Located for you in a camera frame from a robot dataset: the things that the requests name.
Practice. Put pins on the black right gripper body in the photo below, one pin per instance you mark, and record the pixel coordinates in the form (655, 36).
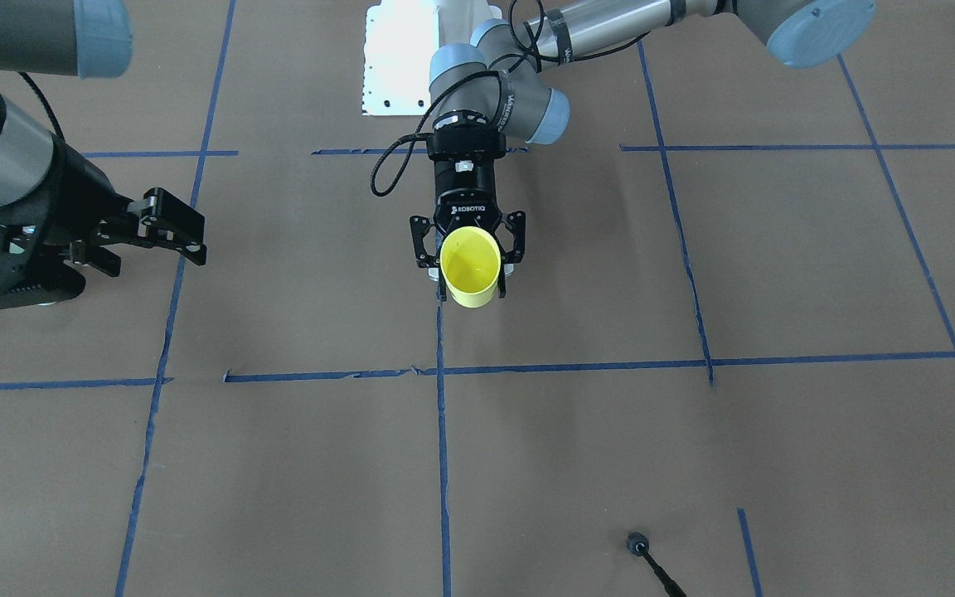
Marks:
(82, 196)

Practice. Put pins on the yellow cup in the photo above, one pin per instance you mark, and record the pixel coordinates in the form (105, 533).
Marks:
(470, 263)

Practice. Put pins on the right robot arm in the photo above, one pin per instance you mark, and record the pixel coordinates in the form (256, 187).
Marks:
(85, 39)

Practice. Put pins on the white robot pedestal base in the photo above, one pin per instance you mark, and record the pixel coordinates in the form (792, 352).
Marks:
(401, 38)

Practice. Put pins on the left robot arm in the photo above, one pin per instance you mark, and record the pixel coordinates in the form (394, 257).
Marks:
(489, 90)

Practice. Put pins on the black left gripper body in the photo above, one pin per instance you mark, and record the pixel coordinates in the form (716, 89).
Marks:
(466, 192)

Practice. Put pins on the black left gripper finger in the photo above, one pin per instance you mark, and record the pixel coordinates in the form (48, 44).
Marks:
(516, 226)
(420, 228)

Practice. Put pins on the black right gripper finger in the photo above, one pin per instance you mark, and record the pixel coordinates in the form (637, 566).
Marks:
(101, 259)
(161, 220)

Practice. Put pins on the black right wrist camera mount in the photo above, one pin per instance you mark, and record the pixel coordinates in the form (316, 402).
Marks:
(31, 270)

